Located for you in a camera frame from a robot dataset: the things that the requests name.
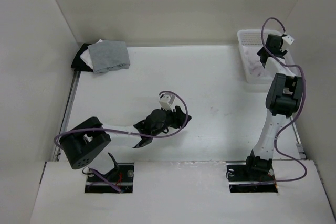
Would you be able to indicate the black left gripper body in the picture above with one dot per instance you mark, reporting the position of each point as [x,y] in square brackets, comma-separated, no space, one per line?
[169,121]

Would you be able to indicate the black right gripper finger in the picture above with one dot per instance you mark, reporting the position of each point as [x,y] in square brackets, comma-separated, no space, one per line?
[262,52]
[263,60]

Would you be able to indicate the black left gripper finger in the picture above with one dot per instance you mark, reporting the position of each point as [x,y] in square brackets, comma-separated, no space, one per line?
[179,117]
[184,119]

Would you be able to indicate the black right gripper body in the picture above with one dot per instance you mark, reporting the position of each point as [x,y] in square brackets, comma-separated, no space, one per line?
[281,52]

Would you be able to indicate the white tank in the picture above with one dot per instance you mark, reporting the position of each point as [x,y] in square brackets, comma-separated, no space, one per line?
[86,56]
[253,65]

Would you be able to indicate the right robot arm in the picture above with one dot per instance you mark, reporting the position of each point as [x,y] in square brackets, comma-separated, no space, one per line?
[282,101]

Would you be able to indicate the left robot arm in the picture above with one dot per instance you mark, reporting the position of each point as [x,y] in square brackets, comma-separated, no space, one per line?
[87,145]

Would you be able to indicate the folded grey tank top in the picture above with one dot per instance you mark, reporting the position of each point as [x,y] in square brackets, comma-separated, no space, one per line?
[109,56]

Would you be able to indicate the folded white tank top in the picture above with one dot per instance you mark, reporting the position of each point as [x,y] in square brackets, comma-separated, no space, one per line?
[86,56]

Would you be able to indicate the folded black tank top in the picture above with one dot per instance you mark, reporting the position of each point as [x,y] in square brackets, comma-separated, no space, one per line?
[78,64]

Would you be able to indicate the white plastic basket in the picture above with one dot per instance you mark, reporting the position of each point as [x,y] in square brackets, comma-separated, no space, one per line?
[249,43]

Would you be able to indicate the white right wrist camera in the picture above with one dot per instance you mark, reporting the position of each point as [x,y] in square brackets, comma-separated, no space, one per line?
[287,40]

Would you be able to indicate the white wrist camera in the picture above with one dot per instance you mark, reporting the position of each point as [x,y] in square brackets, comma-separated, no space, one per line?
[287,40]
[166,101]

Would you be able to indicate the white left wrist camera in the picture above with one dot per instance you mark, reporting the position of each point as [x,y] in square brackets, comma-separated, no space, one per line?
[166,101]

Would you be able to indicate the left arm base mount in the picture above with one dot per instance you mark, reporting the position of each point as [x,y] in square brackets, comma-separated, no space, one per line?
[123,179]

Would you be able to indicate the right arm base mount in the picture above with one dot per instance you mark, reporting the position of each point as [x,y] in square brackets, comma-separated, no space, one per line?
[241,181]

